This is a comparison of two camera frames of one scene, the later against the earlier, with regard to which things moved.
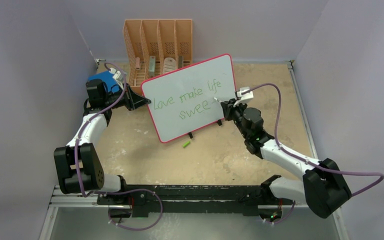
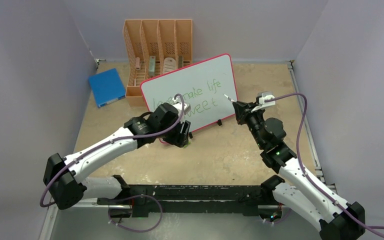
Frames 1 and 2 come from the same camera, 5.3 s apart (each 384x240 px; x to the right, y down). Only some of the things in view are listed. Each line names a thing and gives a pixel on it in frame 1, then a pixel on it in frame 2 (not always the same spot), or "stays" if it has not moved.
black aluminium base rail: [138, 201] stays
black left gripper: [132, 100] to [180, 138]
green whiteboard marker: [217, 99] to [229, 98]
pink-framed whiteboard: [182, 100] stays
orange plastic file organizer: [155, 47] stays
